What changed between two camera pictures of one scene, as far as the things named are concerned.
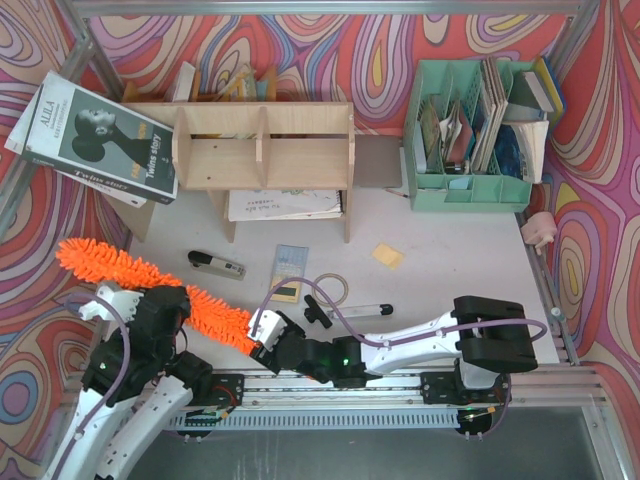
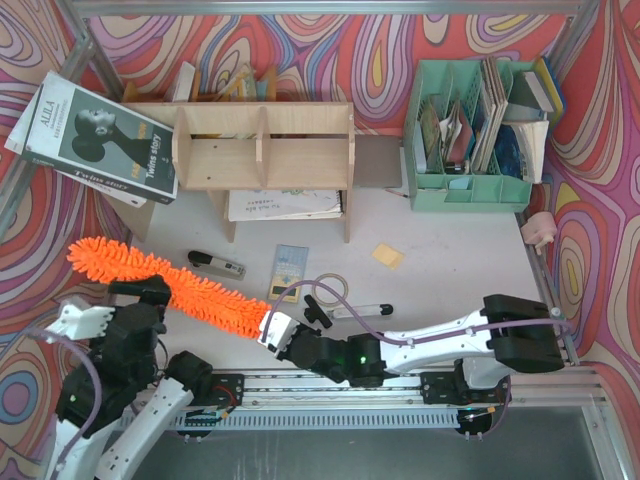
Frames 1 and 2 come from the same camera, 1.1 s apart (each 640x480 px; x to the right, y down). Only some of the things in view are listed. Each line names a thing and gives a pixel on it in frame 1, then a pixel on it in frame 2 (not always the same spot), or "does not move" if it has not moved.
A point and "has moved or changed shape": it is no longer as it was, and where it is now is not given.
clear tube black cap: x=361 y=310 does not move
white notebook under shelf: x=285 y=205 does not move
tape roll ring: x=331 y=275 does not move
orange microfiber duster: x=218 y=316 has moved or changed shape
